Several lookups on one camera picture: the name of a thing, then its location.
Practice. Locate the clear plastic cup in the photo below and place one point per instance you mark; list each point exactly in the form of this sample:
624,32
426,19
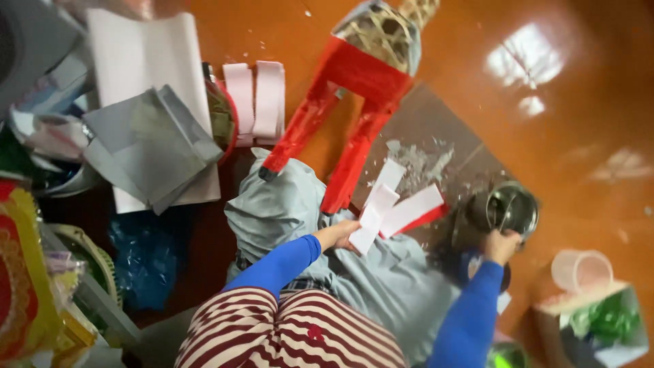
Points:
582,268

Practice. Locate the person's left hand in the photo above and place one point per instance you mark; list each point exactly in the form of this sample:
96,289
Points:
340,236

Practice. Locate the red paper strip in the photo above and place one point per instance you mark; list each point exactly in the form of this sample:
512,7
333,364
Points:
426,218

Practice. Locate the carton with green ribbon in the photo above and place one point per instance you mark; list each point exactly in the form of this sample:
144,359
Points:
592,327

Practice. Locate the red rimmed round container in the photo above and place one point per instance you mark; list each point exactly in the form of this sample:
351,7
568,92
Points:
220,117

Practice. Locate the heap of papers and bags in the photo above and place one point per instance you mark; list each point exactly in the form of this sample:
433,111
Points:
41,76

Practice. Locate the light blue cloth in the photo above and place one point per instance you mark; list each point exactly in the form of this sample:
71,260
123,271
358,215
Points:
286,214

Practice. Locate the green plastic fan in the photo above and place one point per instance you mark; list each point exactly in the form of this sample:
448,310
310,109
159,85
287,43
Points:
92,255

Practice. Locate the red paper-wrapped stool frame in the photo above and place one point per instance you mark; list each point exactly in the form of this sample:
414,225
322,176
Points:
368,71

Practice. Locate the blue plastic bag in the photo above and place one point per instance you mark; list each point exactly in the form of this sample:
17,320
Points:
143,255

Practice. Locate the grey folded paper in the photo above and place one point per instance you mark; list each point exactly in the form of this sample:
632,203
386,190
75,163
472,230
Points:
153,148

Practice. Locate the person's right hand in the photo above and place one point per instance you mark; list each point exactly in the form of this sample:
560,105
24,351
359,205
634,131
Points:
499,248

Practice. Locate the person's right fingers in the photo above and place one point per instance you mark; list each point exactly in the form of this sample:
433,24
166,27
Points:
511,239

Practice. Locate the large white paper sheet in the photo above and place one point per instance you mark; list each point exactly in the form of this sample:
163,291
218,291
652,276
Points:
148,51

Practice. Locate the pink paper strip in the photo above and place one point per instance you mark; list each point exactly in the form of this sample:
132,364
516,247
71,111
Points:
240,99
268,99

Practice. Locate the steel pot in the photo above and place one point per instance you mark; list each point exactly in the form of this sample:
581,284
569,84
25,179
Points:
511,209

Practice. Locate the yellow red printed packet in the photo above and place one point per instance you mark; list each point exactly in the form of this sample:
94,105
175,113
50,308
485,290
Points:
25,276

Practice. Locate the pile of paper scraps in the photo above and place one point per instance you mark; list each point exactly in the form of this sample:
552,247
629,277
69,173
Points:
419,161

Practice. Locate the grey cardboard sheet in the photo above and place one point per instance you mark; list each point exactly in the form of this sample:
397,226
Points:
434,122

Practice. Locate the person's left fingers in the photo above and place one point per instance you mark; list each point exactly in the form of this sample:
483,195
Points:
352,227

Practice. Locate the bamboo frame with grey paper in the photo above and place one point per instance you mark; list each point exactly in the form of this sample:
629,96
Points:
378,36

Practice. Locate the green shiny container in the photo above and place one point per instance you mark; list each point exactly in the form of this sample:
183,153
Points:
506,356

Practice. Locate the red white striped clothing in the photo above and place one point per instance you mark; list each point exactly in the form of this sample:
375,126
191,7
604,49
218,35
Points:
286,332

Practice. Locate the white paper strip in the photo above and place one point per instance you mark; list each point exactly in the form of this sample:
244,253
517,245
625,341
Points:
389,174
373,220
411,209

